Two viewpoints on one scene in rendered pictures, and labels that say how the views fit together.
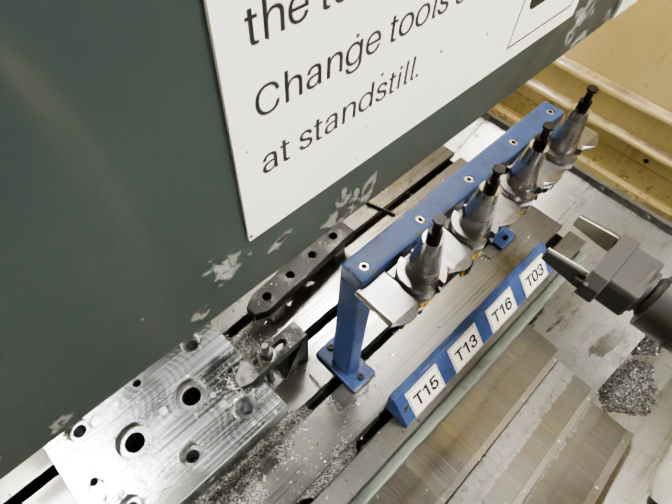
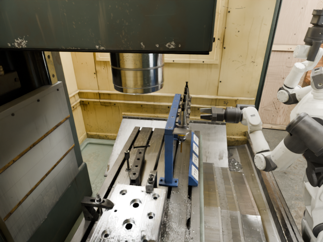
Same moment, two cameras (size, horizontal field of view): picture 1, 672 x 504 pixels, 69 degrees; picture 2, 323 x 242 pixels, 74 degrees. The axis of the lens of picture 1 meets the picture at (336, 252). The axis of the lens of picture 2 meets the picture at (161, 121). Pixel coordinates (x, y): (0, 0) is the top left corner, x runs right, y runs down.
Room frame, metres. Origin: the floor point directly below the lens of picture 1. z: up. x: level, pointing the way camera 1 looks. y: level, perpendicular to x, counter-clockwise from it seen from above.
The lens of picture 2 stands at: (-0.36, 0.46, 1.69)
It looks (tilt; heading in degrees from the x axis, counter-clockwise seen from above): 27 degrees down; 327
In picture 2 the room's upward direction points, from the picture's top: straight up
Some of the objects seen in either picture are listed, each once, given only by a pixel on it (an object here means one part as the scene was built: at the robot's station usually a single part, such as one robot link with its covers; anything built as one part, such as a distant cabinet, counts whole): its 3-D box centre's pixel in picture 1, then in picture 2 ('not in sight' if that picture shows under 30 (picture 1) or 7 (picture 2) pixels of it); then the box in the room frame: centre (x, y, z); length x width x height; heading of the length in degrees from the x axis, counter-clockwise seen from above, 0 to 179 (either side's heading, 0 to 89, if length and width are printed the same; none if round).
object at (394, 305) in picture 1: (391, 301); (181, 131); (0.29, -0.07, 1.21); 0.07 x 0.05 x 0.01; 48
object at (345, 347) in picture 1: (350, 328); (168, 159); (0.33, -0.03, 1.05); 0.10 x 0.05 x 0.30; 48
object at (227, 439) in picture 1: (166, 421); (132, 217); (0.19, 0.24, 0.97); 0.29 x 0.23 x 0.05; 138
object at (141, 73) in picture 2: not in sight; (137, 66); (0.22, 0.17, 1.55); 0.16 x 0.16 x 0.12
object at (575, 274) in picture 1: (562, 268); (205, 117); (0.38, -0.31, 1.18); 0.06 x 0.02 x 0.03; 48
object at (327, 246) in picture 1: (301, 273); (137, 167); (0.49, 0.06, 0.93); 0.26 x 0.05 x 0.06; 143
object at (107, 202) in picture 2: not in sight; (98, 206); (0.31, 0.34, 0.97); 0.13 x 0.03 x 0.15; 48
